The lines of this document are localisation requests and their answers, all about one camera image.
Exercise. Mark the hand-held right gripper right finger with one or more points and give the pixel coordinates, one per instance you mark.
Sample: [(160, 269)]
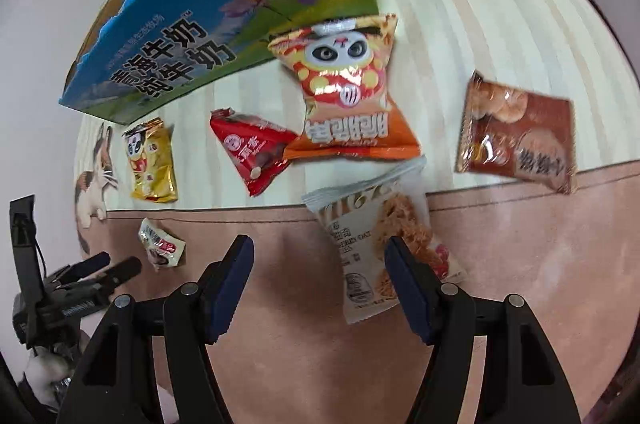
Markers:
[(407, 284)]

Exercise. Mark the blue printed cardboard box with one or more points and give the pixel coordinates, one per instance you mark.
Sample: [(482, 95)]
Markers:
[(225, 18)]

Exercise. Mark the orange panda snack packet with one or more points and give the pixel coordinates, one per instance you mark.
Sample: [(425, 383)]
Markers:
[(345, 93)]

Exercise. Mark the red triangular snack packet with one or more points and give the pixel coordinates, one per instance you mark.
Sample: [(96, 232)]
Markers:
[(255, 148)]

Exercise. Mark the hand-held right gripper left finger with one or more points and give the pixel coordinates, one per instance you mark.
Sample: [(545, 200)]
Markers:
[(232, 284)]

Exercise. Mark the yellow panda snack packet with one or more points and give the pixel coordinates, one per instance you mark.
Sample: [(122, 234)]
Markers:
[(150, 163)]

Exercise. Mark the small grey snack packet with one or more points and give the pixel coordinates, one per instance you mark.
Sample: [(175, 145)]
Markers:
[(160, 244)]

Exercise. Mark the brown pastry packet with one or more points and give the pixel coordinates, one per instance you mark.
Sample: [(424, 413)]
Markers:
[(520, 138)]

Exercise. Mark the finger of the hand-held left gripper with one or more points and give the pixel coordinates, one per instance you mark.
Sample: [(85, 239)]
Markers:
[(90, 266), (120, 274)]

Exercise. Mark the cat print blanket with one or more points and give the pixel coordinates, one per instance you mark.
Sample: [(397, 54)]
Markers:
[(500, 28)]

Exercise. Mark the white meat floss packet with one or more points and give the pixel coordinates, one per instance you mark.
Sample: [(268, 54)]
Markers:
[(370, 229)]

